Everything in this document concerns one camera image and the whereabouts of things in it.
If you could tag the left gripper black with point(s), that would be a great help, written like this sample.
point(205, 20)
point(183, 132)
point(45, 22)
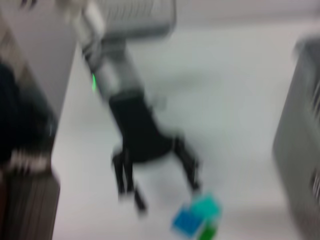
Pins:
point(140, 130)

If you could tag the grey-green perforated storage bin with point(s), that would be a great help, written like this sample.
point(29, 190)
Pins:
point(297, 137)

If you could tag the blue translucent toy brick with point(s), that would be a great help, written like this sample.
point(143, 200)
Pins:
point(186, 221)

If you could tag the cyan translucent toy brick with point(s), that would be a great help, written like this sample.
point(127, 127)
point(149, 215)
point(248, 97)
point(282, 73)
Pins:
point(207, 206)

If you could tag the green toy brick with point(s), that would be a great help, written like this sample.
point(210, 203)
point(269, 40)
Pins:
point(208, 232)

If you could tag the grey brown background cabinet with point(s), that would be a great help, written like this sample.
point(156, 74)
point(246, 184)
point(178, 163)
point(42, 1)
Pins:
point(27, 205)

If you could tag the black blurred background object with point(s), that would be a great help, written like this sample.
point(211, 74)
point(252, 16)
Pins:
point(22, 112)

